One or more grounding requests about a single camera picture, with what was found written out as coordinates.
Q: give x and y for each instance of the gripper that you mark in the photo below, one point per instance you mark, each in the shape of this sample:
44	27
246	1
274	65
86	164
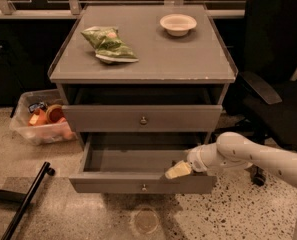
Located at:
196	160

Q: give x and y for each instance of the grey drawer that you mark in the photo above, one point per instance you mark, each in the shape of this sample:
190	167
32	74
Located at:
142	118
135	163

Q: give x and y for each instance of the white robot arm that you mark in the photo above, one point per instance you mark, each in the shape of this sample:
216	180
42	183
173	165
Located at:
232	151

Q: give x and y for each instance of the grey drawer cabinet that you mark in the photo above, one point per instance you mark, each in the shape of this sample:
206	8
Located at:
194	69

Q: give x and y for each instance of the grey top drawer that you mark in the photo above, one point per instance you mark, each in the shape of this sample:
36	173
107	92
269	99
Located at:
142	118

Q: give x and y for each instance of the black office chair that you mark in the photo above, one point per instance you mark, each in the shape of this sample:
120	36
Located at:
265	90

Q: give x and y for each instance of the orange items in bin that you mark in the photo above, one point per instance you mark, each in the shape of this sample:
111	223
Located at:
51	123

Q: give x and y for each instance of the green chip bag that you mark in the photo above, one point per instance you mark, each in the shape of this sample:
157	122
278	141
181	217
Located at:
108	46

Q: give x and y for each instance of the white paper bowl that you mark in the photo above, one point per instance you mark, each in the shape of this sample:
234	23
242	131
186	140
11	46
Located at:
178	25

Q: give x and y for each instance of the clear plastic storage bin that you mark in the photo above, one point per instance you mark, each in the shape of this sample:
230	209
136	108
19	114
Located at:
27	103

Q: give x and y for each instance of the black metal stand leg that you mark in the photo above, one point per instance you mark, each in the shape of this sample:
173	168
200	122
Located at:
23	199

